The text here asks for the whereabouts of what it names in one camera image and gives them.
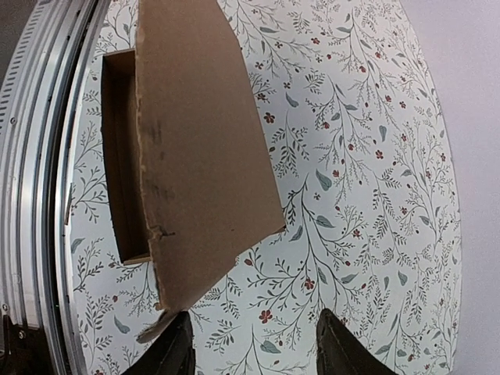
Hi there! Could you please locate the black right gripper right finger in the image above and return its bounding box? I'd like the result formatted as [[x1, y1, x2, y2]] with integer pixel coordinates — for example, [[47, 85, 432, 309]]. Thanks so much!
[[316, 308, 395, 375]]

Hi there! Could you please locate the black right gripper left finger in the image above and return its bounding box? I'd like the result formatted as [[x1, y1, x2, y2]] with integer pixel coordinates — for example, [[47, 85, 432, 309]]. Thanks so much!
[[123, 312, 195, 375]]

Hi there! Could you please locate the brown cardboard box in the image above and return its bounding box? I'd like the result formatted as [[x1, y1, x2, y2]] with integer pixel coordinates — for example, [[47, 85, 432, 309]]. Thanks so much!
[[101, 1, 285, 344]]

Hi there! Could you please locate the white floral table cloth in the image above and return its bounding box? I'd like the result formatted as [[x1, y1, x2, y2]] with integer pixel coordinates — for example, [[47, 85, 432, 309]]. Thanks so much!
[[68, 1, 462, 374]]

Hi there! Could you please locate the aluminium front rail frame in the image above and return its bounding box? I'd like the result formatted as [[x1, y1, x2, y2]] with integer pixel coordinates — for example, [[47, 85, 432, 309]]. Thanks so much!
[[1, 1, 109, 374]]

